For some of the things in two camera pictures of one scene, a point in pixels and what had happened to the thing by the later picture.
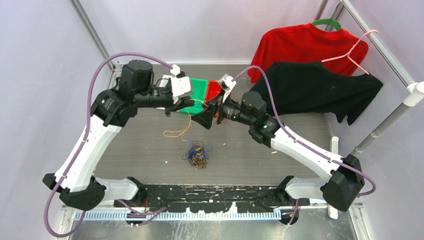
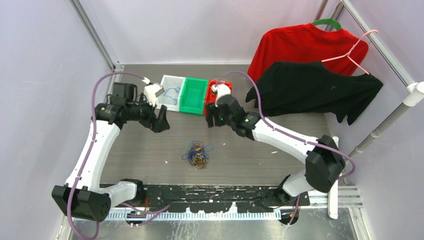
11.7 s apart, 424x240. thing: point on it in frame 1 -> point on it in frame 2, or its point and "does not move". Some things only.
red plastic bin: (214, 89) does not move
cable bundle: (197, 154) does not move
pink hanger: (348, 54) does not move
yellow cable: (178, 134) -> (219, 78)
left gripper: (179, 104) -> (156, 124)
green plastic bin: (199, 87) does not move
